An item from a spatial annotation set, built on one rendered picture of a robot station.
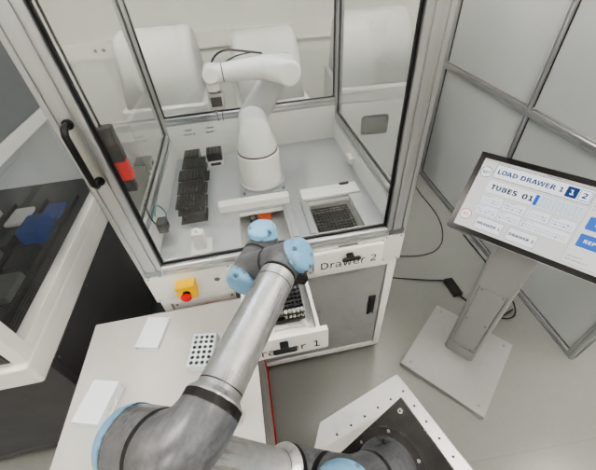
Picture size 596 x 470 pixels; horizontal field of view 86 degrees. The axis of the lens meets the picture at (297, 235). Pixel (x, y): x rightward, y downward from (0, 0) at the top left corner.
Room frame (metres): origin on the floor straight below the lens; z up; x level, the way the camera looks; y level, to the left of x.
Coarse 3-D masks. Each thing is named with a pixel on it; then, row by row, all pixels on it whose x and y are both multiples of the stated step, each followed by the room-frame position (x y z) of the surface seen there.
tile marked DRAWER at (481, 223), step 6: (480, 216) 0.90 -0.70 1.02; (474, 222) 0.89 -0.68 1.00; (480, 222) 0.89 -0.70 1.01; (486, 222) 0.88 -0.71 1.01; (492, 222) 0.87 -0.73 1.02; (480, 228) 0.87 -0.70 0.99; (486, 228) 0.86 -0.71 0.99; (492, 228) 0.85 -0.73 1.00; (498, 228) 0.84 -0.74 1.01; (492, 234) 0.84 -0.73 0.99; (498, 234) 0.83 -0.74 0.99
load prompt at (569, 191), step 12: (504, 168) 0.99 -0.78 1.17; (504, 180) 0.96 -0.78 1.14; (516, 180) 0.94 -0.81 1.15; (528, 180) 0.92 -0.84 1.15; (540, 180) 0.91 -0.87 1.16; (552, 180) 0.89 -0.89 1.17; (552, 192) 0.86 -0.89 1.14; (564, 192) 0.84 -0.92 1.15; (576, 192) 0.83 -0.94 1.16; (588, 192) 0.82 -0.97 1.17; (588, 204) 0.79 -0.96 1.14
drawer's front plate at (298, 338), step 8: (312, 328) 0.54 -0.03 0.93; (320, 328) 0.54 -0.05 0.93; (272, 336) 0.52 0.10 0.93; (280, 336) 0.52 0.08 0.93; (288, 336) 0.52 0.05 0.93; (296, 336) 0.52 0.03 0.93; (304, 336) 0.52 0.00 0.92; (312, 336) 0.53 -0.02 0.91; (320, 336) 0.53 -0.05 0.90; (272, 344) 0.51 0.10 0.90; (296, 344) 0.52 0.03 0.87; (312, 344) 0.53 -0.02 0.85; (320, 344) 0.53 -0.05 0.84; (288, 352) 0.51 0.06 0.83; (296, 352) 0.52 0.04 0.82
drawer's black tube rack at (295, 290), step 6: (294, 288) 0.72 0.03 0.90; (294, 294) 0.72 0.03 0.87; (288, 300) 0.67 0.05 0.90; (294, 300) 0.67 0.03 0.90; (300, 300) 0.67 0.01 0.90; (288, 306) 0.65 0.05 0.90; (294, 306) 0.65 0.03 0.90; (300, 306) 0.67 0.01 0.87; (282, 318) 0.62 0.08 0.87; (288, 318) 0.62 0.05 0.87; (294, 318) 0.62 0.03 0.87; (300, 318) 0.62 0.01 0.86
